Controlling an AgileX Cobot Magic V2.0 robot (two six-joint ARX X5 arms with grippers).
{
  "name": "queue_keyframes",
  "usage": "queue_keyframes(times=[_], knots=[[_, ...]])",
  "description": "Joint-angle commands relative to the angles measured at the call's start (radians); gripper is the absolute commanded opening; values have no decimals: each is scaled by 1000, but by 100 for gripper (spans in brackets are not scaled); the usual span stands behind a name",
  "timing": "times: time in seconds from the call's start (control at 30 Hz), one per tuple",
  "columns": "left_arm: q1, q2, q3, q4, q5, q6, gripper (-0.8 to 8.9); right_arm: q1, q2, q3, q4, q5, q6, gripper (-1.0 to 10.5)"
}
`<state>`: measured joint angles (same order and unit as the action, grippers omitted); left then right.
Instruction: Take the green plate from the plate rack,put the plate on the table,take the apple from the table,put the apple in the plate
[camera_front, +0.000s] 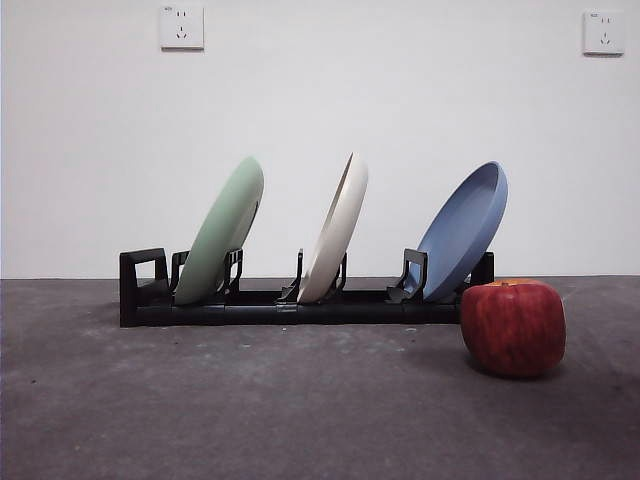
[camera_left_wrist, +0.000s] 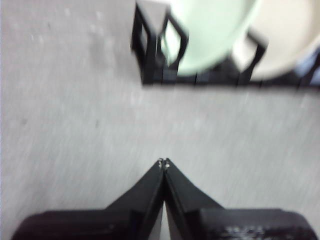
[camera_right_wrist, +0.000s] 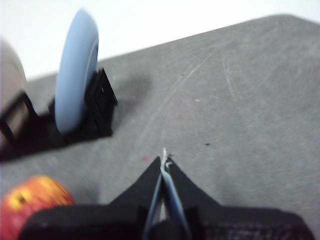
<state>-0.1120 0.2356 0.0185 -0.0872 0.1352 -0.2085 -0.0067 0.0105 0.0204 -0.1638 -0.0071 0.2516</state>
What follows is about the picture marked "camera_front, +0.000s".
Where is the blue plate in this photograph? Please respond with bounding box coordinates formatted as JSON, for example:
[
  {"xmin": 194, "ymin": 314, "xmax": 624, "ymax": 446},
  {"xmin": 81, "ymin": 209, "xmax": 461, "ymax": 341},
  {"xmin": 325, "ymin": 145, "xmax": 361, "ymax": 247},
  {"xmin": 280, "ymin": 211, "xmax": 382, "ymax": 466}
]
[{"xmin": 409, "ymin": 160, "xmax": 510, "ymax": 303}]

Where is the red apple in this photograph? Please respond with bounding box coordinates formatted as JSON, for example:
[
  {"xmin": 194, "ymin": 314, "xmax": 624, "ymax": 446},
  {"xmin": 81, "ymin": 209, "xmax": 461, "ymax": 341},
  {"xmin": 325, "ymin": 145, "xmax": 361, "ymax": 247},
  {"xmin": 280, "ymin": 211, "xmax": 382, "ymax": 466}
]
[{"xmin": 459, "ymin": 278, "xmax": 568, "ymax": 379}]

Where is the cream plate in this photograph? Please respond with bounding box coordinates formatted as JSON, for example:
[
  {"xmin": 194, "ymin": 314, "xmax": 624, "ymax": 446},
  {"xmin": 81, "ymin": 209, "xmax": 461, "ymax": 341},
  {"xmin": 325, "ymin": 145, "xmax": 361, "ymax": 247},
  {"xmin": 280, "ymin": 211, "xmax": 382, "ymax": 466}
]
[{"xmin": 296, "ymin": 152, "xmax": 370, "ymax": 304}]

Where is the black plate rack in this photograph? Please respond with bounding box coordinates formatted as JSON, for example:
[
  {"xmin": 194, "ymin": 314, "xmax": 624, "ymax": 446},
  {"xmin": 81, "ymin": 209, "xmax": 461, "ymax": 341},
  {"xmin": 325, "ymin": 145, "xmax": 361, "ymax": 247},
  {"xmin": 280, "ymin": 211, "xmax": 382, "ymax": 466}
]
[{"xmin": 118, "ymin": 247, "xmax": 496, "ymax": 329}]

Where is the white wall socket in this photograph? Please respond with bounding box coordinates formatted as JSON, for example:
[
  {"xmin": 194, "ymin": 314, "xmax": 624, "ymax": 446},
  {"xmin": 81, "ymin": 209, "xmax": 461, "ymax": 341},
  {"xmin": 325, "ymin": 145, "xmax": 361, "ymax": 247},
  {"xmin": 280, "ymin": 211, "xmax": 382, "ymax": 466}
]
[
  {"xmin": 582, "ymin": 10, "xmax": 626, "ymax": 57},
  {"xmin": 159, "ymin": 4, "xmax": 206, "ymax": 51}
]

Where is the green plate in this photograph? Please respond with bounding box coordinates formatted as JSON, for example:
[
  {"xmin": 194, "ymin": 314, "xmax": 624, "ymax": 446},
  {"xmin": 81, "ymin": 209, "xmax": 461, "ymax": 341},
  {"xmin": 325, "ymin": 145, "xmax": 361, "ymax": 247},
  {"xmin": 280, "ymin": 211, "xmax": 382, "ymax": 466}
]
[{"xmin": 173, "ymin": 155, "xmax": 265, "ymax": 306}]

